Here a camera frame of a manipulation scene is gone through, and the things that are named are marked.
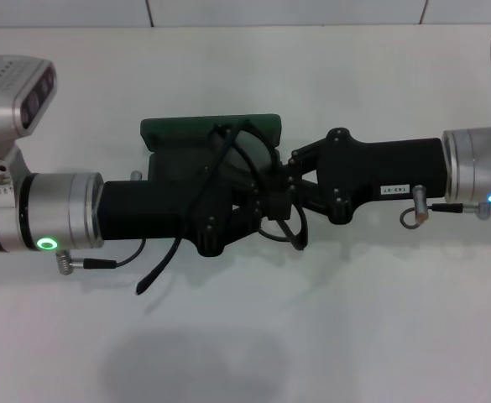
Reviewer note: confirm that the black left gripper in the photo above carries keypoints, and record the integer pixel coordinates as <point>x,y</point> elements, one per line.
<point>144,210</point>

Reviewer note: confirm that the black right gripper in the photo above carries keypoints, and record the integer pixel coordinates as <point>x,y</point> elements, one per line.
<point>375,168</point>

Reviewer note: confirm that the black glasses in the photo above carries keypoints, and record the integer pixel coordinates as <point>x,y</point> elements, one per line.
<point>251,147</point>

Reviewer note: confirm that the green glasses case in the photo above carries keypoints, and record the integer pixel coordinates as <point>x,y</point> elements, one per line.
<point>173,126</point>

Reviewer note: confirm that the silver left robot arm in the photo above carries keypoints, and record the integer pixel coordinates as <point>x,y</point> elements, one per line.
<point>48,210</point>

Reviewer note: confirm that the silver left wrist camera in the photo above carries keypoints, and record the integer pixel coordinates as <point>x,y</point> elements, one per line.
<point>1,96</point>

